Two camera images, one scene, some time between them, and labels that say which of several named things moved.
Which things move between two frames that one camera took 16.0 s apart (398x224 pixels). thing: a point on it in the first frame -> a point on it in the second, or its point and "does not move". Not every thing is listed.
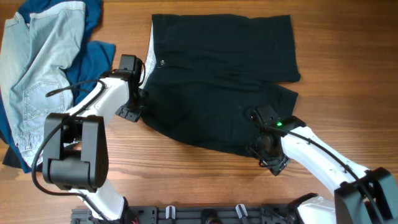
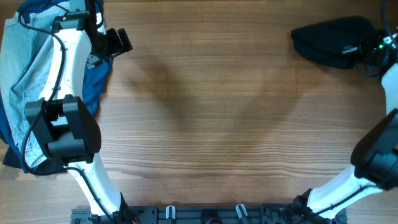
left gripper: (135, 114) -> (117, 47)
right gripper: (275, 165) -> (369, 43)
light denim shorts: (34, 80) does not move
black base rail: (229, 214) does not move
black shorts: (203, 73) -> (334, 43)
